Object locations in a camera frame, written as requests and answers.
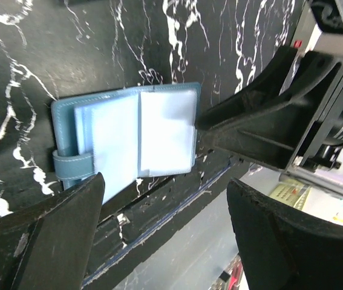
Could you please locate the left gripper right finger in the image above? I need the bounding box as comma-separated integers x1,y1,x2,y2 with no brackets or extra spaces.
227,179,343,289

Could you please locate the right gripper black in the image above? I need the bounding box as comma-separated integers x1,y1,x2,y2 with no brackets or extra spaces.
195,1,343,193

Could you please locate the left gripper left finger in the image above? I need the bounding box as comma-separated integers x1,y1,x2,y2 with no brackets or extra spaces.
0,173,105,289

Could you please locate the blue leather card holder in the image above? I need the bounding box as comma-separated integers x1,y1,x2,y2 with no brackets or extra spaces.
51,82,201,201

